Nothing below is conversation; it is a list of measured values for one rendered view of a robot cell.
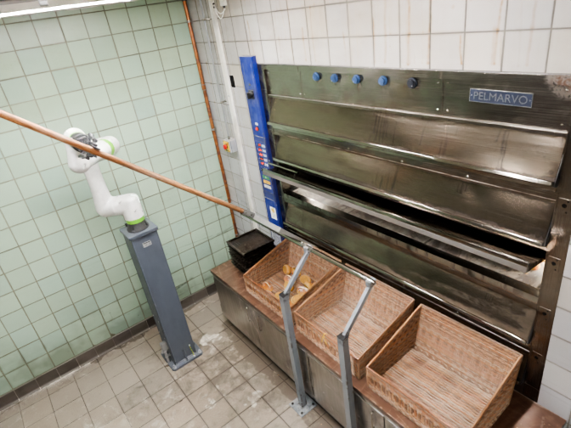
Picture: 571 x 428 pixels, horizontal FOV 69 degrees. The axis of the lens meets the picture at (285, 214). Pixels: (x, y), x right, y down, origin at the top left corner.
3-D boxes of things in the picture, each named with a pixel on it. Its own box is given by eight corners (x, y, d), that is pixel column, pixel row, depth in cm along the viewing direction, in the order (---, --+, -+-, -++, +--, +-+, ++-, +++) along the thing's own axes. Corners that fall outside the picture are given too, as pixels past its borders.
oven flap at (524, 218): (277, 160, 298) (281, 132, 294) (545, 246, 166) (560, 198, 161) (272, 159, 296) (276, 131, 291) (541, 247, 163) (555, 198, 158)
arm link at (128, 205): (125, 217, 292) (116, 193, 283) (147, 214, 291) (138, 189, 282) (119, 226, 280) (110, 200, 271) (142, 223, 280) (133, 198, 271)
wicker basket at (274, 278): (295, 262, 334) (291, 233, 322) (346, 292, 293) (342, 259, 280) (245, 291, 310) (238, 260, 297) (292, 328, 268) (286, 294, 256)
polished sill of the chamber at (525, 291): (290, 194, 316) (289, 189, 314) (544, 298, 183) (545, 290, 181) (283, 197, 313) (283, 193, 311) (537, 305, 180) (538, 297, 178)
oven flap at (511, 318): (287, 223, 322) (291, 198, 317) (528, 343, 190) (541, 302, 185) (283, 224, 319) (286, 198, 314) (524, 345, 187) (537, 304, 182)
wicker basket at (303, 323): (349, 294, 290) (346, 261, 278) (416, 335, 248) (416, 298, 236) (295, 329, 267) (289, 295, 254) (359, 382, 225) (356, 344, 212)
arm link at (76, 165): (90, 140, 247) (110, 140, 247) (93, 159, 251) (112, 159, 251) (61, 154, 213) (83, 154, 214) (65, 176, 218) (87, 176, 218)
